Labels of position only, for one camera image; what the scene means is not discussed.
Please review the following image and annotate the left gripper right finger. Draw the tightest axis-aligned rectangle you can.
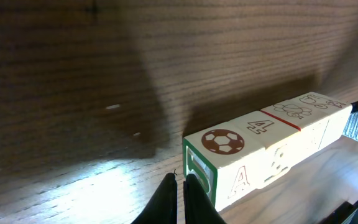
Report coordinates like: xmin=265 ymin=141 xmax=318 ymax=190
xmin=183 ymin=174 xmax=226 ymax=224

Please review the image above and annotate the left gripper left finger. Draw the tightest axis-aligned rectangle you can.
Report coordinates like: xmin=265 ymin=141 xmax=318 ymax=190
xmin=132 ymin=172 xmax=177 ymax=224

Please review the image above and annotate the wooden block with figure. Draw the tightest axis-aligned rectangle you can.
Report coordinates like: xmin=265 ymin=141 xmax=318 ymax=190
xmin=261 ymin=100 xmax=329 ymax=157

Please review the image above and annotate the wooden A block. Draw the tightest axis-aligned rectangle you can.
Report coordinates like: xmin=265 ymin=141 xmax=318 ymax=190
xmin=183 ymin=122 xmax=265 ymax=211

